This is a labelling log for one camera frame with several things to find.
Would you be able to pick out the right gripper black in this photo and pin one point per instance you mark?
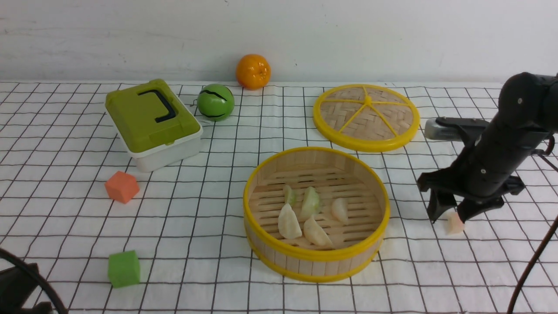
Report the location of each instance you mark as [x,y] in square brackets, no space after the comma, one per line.
[481,172]

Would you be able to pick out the large green dumpling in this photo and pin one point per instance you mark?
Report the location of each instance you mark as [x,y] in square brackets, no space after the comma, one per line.
[311,203]

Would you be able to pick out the white dumpling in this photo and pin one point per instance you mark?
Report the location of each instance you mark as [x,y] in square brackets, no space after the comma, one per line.
[315,234]
[288,223]

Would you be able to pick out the small green dumpling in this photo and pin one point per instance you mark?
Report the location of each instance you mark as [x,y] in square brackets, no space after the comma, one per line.
[290,196]

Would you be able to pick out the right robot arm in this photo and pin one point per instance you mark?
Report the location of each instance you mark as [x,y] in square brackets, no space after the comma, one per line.
[527,100]

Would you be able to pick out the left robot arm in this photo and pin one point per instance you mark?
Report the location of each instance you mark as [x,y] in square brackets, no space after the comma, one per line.
[15,288]

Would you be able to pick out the bamboo steamer tray yellow rim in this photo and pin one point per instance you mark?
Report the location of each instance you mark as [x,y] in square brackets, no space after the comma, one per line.
[334,174]

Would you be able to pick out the woven bamboo steamer lid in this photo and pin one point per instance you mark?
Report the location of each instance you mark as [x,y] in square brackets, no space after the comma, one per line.
[366,118]

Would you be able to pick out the orange toy fruit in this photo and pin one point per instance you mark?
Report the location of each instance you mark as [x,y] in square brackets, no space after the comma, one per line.
[253,72]

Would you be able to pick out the green toy ball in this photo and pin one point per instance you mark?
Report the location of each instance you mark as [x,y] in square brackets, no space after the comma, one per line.
[216,102]

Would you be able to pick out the green lid white box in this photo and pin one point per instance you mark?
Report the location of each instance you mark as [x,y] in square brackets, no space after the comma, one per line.
[155,126]

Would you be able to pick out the orange foam cube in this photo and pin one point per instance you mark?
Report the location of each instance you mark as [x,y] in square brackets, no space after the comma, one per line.
[122,187]

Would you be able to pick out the green foam cube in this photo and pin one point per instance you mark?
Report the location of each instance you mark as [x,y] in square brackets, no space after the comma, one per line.
[124,269]

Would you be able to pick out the white grid tablecloth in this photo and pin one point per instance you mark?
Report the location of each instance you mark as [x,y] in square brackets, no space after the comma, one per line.
[58,148]

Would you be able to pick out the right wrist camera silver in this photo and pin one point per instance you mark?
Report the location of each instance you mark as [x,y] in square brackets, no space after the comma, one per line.
[454,129]

